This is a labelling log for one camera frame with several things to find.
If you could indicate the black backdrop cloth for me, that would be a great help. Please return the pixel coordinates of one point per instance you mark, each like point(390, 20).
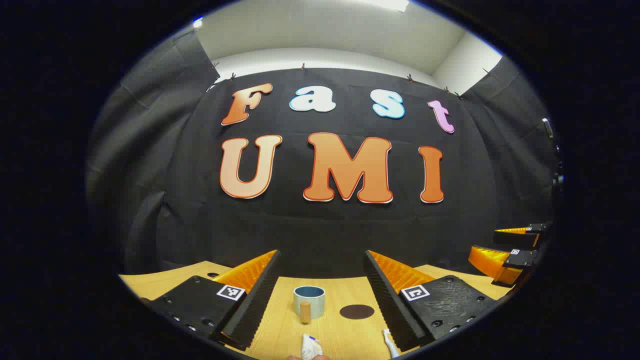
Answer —
point(300, 230)

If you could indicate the white toothbrush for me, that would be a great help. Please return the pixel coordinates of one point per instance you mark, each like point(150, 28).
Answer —
point(390, 345)

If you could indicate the ceiling light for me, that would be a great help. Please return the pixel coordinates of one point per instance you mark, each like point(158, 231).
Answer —
point(390, 4)
point(198, 22)

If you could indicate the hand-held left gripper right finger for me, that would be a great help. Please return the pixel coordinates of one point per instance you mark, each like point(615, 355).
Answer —
point(387, 300)

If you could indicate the metal stand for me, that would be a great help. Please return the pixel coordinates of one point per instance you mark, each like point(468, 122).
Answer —
point(548, 129)

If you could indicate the wooden desktop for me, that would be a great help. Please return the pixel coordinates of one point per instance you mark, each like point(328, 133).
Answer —
point(280, 332)

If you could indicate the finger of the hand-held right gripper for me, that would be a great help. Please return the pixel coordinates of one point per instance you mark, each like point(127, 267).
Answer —
point(515, 237)
point(492, 260)

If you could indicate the dark brown round coaster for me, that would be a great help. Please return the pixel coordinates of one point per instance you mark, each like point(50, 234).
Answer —
point(357, 312)

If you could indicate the white toothpaste tube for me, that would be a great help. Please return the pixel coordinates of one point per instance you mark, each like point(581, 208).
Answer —
point(310, 347)

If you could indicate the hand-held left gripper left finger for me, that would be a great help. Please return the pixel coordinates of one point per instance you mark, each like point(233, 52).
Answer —
point(250, 315)

